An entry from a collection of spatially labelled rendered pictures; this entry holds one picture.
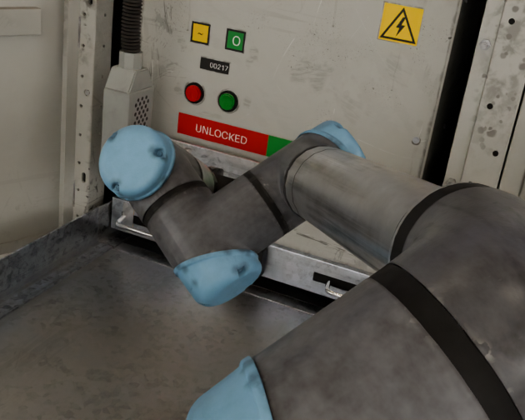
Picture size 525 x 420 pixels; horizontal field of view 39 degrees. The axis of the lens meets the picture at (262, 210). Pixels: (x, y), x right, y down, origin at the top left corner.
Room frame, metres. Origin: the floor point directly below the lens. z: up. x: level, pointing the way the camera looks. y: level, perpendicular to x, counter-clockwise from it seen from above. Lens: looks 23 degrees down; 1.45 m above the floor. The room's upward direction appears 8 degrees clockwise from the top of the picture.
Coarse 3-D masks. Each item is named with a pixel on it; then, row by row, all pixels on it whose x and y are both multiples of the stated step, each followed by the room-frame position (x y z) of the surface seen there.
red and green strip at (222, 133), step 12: (180, 120) 1.18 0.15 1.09; (192, 120) 1.17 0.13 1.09; (204, 120) 1.16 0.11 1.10; (180, 132) 1.18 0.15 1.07; (192, 132) 1.17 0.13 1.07; (204, 132) 1.16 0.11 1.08; (216, 132) 1.15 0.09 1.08; (228, 132) 1.15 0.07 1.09; (240, 132) 1.14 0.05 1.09; (252, 132) 1.13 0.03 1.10; (228, 144) 1.14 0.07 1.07; (240, 144) 1.14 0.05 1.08; (252, 144) 1.13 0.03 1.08; (264, 144) 1.12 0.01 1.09; (276, 144) 1.12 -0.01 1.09
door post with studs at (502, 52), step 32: (512, 0) 0.97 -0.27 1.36; (480, 32) 0.99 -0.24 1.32; (512, 32) 0.97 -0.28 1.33; (480, 64) 0.98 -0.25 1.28; (512, 64) 0.97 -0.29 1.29; (480, 96) 0.98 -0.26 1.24; (512, 96) 0.96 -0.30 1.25; (480, 128) 0.97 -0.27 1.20; (448, 160) 0.99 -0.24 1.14; (480, 160) 0.97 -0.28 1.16
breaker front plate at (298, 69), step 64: (192, 0) 1.18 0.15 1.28; (256, 0) 1.14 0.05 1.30; (320, 0) 1.11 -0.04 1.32; (384, 0) 1.07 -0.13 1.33; (448, 0) 1.04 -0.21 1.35; (192, 64) 1.17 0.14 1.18; (256, 64) 1.14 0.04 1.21; (320, 64) 1.10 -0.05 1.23; (384, 64) 1.07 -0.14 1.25; (256, 128) 1.13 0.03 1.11; (384, 128) 1.06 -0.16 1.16; (320, 256) 1.08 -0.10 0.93
